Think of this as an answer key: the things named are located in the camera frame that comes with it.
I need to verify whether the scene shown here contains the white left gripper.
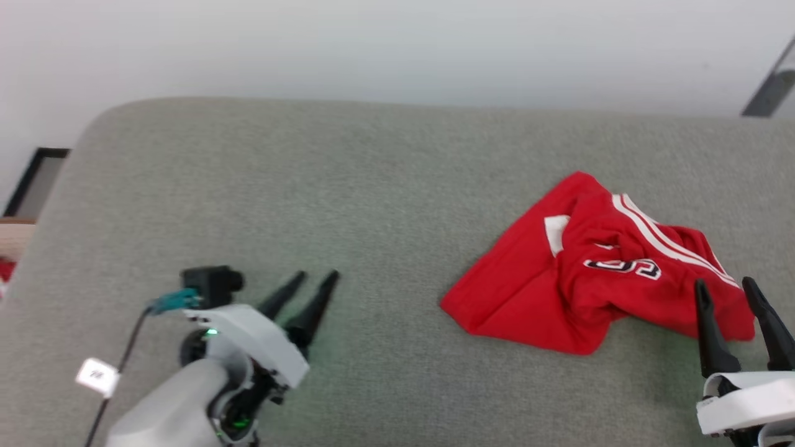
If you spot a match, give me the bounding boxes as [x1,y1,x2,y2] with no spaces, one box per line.
[183,269,340,389]

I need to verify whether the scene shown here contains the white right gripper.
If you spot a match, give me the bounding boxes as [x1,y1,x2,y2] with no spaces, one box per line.
[694,277,795,437]

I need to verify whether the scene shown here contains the red and white jersey shirt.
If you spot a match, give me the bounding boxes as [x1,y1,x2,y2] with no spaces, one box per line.
[440,171,757,356]

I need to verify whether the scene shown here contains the dark grey slanted bar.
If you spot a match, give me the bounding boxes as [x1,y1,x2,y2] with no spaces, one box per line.
[741,37,795,118]

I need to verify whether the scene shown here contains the beige wooden box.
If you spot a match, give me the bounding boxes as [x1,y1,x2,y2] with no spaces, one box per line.
[0,217,37,261]

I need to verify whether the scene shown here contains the teal cable connector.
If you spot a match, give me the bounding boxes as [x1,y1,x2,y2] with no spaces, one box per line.
[147,289,202,315]

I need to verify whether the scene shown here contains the thin black cable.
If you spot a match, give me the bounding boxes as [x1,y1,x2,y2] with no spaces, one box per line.
[86,305,153,447]

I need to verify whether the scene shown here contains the white cable tag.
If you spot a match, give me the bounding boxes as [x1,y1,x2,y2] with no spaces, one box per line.
[76,358,120,398]

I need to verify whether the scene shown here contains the black picture frame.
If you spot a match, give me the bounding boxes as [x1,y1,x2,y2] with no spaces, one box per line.
[3,147,71,218]

